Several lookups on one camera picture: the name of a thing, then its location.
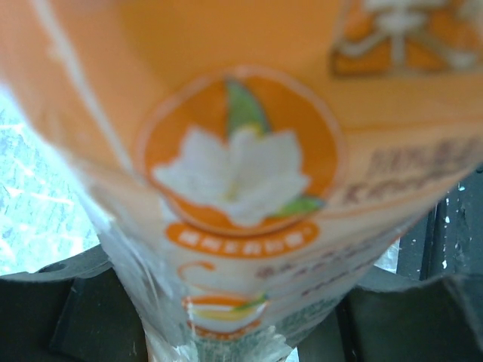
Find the orange drink bottle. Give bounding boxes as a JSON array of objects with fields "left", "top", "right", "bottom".
[{"left": 1, "top": 1, "right": 482, "bottom": 361}]

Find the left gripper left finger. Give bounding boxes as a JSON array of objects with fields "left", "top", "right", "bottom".
[{"left": 1, "top": 246, "right": 148, "bottom": 362}]

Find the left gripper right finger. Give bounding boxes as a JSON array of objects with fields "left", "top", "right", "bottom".
[{"left": 298, "top": 267, "right": 482, "bottom": 361}]

